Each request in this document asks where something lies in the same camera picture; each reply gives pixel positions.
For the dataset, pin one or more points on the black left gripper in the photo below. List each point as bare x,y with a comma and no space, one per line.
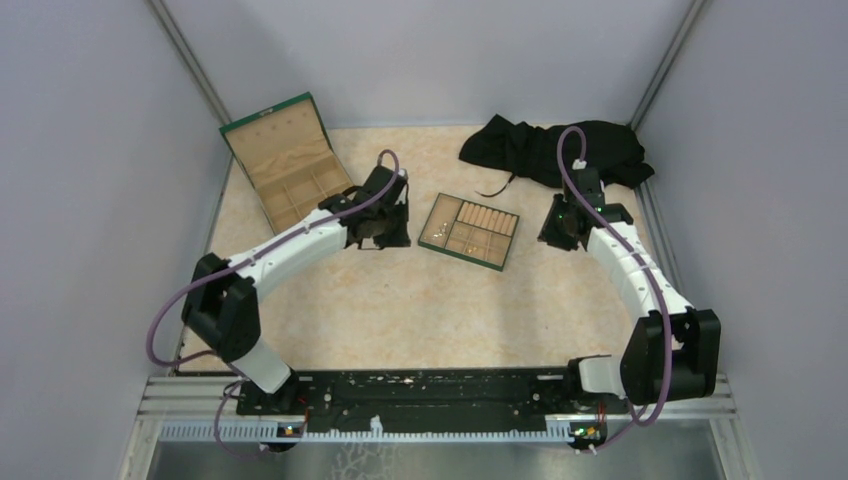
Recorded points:
401,238

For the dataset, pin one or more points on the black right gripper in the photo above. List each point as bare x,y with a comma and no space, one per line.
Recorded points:
549,235

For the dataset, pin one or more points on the green jewelry box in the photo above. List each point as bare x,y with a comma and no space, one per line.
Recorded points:
287,157

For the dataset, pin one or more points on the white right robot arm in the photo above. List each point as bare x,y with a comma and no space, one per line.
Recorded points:
672,353

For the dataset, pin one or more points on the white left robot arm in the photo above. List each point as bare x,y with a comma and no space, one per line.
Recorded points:
222,304

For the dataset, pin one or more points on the black cloth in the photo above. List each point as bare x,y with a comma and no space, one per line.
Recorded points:
528,151

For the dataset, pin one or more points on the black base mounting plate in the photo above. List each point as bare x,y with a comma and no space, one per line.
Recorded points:
454,401

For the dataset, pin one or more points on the aluminium frame rail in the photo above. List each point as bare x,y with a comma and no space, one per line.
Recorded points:
195,409

